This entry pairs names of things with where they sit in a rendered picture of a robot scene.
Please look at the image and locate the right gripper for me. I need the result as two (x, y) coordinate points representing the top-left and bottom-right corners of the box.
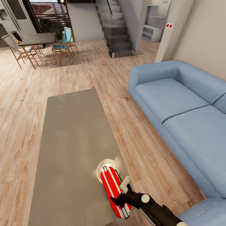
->
(110, 184), (134, 208)

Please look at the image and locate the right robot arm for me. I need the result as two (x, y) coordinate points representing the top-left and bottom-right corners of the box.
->
(110, 175), (188, 226)

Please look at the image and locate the radio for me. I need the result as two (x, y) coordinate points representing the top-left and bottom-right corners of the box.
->
(100, 166), (132, 220)

